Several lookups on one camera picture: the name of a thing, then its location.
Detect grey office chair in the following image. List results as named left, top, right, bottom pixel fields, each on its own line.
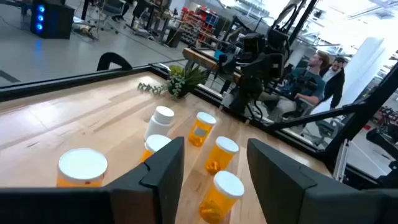
left=88, top=0, right=127, bottom=34

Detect black arched bracket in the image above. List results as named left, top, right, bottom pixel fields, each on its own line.
left=96, top=52, right=134, bottom=72

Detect orange pill bottle white cap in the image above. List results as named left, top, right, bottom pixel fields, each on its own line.
left=140, top=134, right=172, bottom=163
left=204, top=136, right=240, bottom=175
left=198, top=170, right=245, bottom=224
left=187, top=111, right=217, bottom=147

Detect black desk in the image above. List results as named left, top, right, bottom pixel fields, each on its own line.
left=126, top=0, right=184, bottom=47

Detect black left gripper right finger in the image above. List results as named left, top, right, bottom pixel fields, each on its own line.
left=246, top=138, right=398, bottom=224

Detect red parts bin shelf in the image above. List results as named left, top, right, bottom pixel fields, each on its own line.
left=180, top=6, right=220, bottom=47

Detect wooden workbench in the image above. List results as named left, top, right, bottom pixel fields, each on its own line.
left=182, top=47, right=246, bottom=82

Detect standing person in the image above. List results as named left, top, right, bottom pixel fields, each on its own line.
left=319, top=56, right=348, bottom=110

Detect green succulent in dark pot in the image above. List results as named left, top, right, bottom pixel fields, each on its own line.
left=137, top=62, right=209, bottom=100

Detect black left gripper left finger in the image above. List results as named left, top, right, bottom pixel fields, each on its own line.
left=0, top=136, right=186, bottom=224

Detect seated person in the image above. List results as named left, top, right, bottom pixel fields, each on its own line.
left=259, top=51, right=331, bottom=124

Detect large orange pill bottle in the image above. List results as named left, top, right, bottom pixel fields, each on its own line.
left=55, top=147, right=109, bottom=189

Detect black computer tower blue lights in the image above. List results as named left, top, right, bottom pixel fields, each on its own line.
left=30, top=0, right=75, bottom=40

